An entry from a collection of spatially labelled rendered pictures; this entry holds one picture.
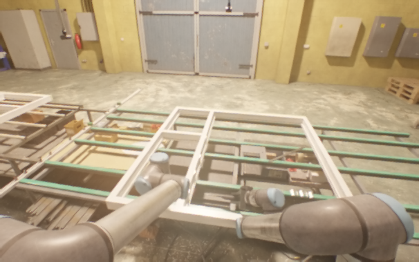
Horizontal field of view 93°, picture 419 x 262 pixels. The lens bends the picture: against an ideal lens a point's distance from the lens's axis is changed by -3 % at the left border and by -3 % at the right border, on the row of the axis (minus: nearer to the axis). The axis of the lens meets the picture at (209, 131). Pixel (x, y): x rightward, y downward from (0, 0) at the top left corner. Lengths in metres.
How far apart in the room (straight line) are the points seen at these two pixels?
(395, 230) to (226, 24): 7.03
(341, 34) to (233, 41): 3.22
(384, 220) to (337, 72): 7.65
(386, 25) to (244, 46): 4.08
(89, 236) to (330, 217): 0.48
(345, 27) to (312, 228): 7.37
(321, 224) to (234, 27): 6.99
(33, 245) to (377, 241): 0.64
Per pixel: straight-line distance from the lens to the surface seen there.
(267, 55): 7.46
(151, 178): 0.93
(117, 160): 2.23
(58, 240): 0.47
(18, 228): 0.52
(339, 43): 7.72
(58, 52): 10.27
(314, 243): 0.54
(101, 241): 0.48
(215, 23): 7.34
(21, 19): 10.25
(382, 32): 8.15
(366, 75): 8.52
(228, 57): 7.39
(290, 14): 7.05
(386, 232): 0.59
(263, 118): 2.39
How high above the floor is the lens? 1.89
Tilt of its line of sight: 29 degrees down
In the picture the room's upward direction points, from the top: 1 degrees clockwise
